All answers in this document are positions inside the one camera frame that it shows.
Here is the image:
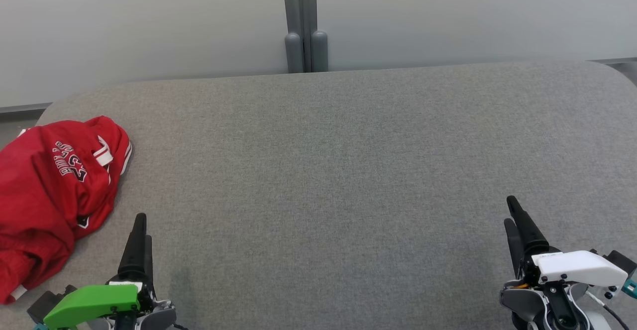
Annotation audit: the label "black right cable teal plug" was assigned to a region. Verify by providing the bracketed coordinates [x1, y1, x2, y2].
[586, 279, 637, 330]

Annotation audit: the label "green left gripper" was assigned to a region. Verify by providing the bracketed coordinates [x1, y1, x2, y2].
[44, 213, 156, 330]

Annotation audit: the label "grey fabric sofa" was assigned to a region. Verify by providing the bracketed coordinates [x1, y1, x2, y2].
[0, 60, 637, 330]

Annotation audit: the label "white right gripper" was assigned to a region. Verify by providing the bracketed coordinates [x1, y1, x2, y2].
[504, 196, 629, 290]

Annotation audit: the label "red Bulls jersey white sleeves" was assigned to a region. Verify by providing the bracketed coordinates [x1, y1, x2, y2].
[0, 116, 133, 251]

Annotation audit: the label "grey partition post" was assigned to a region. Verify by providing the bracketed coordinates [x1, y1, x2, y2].
[281, 0, 329, 74]

